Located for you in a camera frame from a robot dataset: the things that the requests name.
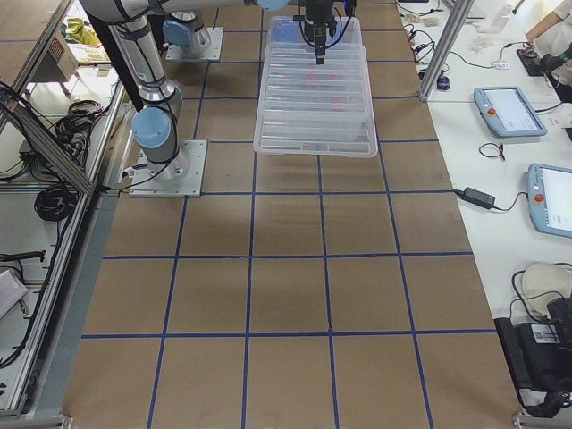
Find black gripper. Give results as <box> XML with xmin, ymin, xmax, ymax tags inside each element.
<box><xmin>293</xmin><ymin>0</ymin><xmax>340</xmax><ymax>65</ymax></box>

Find clear plastic box lid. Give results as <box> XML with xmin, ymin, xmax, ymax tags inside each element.
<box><xmin>253</xmin><ymin>42</ymin><xmax>377</xmax><ymax>158</ymax></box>

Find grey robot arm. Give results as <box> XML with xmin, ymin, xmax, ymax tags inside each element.
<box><xmin>162</xmin><ymin>11</ymin><xmax>211</xmax><ymax>58</ymax></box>
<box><xmin>81</xmin><ymin>0</ymin><xmax>294</xmax><ymax>128</ymax></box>

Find clear plastic storage box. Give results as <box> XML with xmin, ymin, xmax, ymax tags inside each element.
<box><xmin>267</xmin><ymin>16</ymin><xmax>363</xmax><ymax>48</ymax></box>

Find small dark blue device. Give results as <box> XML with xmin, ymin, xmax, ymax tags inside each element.
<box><xmin>436</xmin><ymin>75</ymin><xmax>450</xmax><ymax>91</ymax></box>

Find blue teach pendant far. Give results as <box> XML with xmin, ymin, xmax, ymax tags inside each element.
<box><xmin>473</xmin><ymin>86</ymin><xmax>547</xmax><ymax>138</ymax></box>

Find blue teach pendant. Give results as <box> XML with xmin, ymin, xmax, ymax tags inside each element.
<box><xmin>526</xmin><ymin>163</ymin><xmax>571</xmax><ymax>238</ymax></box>
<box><xmin>473</xmin><ymin>86</ymin><xmax>547</xmax><ymax>138</ymax></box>

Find black power adapter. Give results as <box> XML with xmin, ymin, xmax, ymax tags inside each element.
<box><xmin>453</xmin><ymin>187</ymin><xmax>495</xmax><ymax>210</ymax></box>

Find person in white shirt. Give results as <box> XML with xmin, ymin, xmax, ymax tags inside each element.
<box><xmin>526</xmin><ymin>0</ymin><xmax>571</xmax><ymax>55</ymax></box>

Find blue teach pendant near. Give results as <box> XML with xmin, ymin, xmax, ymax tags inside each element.
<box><xmin>526</xmin><ymin>163</ymin><xmax>571</xmax><ymax>238</ymax></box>

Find beige round object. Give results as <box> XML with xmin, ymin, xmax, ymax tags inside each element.
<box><xmin>521</xmin><ymin>262</ymin><xmax>571</xmax><ymax>316</ymax></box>

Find black device with label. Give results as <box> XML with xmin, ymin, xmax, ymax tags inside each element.
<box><xmin>494</xmin><ymin>298</ymin><xmax>571</xmax><ymax>418</ymax></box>

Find aluminium frame post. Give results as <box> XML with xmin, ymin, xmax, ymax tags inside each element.
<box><xmin>418</xmin><ymin>0</ymin><xmax>474</xmax><ymax>102</ymax></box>

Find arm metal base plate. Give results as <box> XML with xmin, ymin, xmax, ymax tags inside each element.
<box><xmin>164</xmin><ymin>27</ymin><xmax>223</xmax><ymax>63</ymax></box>
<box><xmin>128</xmin><ymin>140</ymin><xmax>207</xmax><ymax>198</ymax></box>

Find black cable loop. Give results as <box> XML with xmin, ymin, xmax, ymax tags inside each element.
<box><xmin>480</xmin><ymin>142</ymin><xmax>506</xmax><ymax>162</ymax></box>

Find aluminium frame rail left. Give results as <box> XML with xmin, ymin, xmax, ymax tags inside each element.
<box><xmin>1</xmin><ymin>81</ymin><xmax>95</xmax><ymax>195</ymax></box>

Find coiled black cables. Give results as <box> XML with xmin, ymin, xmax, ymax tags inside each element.
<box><xmin>34</xmin><ymin>183</ymin><xmax>80</xmax><ymax>221</ymax></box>

